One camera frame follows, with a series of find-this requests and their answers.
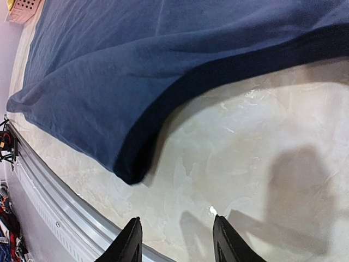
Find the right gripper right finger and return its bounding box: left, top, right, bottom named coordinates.
left=213, top=215, right=266, bottom=262

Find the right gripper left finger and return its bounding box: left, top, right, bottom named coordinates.
left=95, top=217, right=142, bottom=262

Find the navy blue garment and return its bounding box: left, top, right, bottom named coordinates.
left=7, top=1, right=348, bottom=184

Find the pink plastic laundry basket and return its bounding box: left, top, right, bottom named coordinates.
left=5, top=0, right=45, bottom=25

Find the yellow garment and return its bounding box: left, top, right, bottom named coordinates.
left=7, top=0, right=15, bottom=6

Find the aluminium front rail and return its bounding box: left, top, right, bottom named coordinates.
left=6, top=123, right=168, bottom=261

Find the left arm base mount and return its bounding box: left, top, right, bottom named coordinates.
left=1, top=115, right=19, bottom=169

